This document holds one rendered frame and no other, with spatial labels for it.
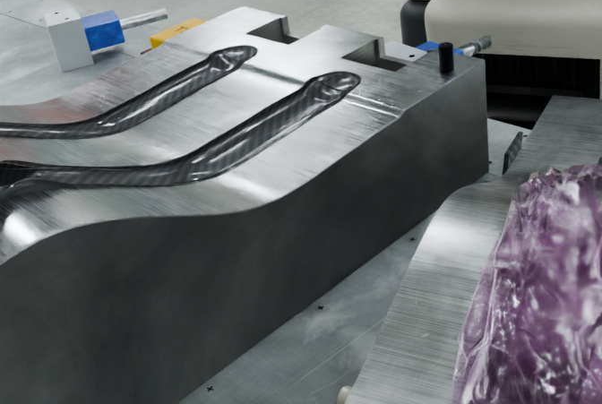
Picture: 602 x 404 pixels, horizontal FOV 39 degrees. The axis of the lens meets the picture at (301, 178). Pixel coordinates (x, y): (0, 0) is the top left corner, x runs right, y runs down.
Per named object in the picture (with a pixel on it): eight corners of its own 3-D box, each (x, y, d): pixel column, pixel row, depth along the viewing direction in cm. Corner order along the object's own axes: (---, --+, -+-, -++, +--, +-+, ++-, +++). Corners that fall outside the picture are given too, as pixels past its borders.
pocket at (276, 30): (291, 55, 73) (284, 14, 71) (335, 66, 70) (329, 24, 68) (252, 74, 71) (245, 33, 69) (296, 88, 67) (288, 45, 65)
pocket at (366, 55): (385, 80, 66) (381, 36, 64) (439, 94, 62) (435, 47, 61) (345, 103, 63) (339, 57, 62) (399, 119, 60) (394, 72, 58)
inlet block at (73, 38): (167, 30, 100) (156, -15, 97) (176, 41, 96) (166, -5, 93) (56, 58, 97) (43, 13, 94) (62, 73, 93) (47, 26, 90)
